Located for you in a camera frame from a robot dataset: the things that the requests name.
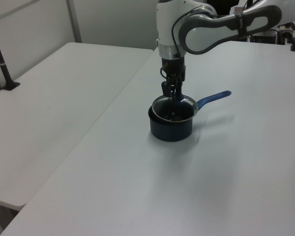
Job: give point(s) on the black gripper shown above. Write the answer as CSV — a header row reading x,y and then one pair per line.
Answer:
x,y
173,67

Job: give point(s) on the glass lid blue knob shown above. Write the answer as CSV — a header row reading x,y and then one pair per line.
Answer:
x,y
162,115

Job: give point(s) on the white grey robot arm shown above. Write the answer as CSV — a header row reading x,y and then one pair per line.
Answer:
x,y
167,27

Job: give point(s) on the dark tall background object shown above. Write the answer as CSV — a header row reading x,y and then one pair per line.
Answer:
x,y
220,6

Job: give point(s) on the black camera stand pole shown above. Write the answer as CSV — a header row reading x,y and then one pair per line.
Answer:
x,y
2,66

